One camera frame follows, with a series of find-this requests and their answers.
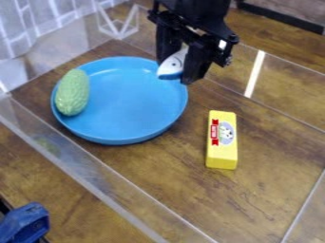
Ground black baseboard strip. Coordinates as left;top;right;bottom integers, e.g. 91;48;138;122
236;0;325;36

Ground white wooden toy fish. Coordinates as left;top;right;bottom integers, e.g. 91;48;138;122
157;47;189;80

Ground blue round plastic tray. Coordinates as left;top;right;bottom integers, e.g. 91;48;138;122
53;56;188;145

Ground grey checkered curtain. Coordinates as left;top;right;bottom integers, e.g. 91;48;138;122
0;0;127;61

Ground yellow toy butter block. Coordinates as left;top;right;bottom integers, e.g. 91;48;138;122
206;110;238;170

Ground green bumpy toy gourd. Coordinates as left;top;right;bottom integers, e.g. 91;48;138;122
55;69;90;116

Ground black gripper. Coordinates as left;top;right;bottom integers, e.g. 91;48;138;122
147;0;238;84

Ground blue plastic clamp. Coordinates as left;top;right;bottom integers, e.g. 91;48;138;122
0;202;50;243

